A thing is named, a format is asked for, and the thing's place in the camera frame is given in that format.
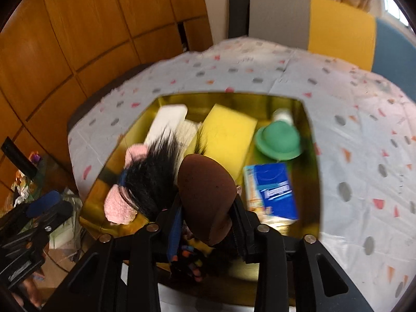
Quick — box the gold tin box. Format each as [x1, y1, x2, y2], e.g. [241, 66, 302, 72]
[80, 93, 323, 308]

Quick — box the wooden wardrobe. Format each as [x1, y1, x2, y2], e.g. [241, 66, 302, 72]
[0, 0, 214, 204]

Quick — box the barred window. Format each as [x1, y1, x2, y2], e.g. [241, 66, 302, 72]
[382, 0, 411, 27]

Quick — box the yellow sponge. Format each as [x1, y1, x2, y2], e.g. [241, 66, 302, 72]
[188, 103, 259, 177]

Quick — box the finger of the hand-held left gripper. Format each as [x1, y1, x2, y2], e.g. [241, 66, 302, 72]
[25, 191, 74, 225]
[1, 137, 40, 177]

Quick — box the pink towel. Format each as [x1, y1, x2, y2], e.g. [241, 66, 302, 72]
[104, 145, 151, 225]

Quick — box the green glass table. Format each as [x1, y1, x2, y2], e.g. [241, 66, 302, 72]
[10, 151, 82, 209]

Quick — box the blue tissue packet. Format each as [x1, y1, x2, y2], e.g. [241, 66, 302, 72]
[243, 163, 300, 225]

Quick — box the grey yellow blue chair backrest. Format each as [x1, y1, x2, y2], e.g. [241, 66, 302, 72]
[249, 0, 416, 102]

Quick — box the brown makeup sponge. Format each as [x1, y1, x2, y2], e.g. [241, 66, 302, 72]
[177, 154, 238, 247]

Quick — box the black beaded braid hairpiece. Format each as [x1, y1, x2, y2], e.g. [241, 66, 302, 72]
[123, 130, 212, 284]

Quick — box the patterned white tablecloth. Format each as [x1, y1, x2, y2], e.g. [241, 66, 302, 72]
[68, 36, 416, 312]

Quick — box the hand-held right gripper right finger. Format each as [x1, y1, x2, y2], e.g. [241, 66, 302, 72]
[228, 195, 375, 312]

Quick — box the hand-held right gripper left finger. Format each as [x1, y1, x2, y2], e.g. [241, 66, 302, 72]
[42, 198, 183, 312]

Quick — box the small white object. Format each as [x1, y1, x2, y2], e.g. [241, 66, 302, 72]
[272, 108, 295, 126]

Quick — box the plastic bag with papers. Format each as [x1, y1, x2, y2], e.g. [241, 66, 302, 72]
[49, 188, 84, 251]

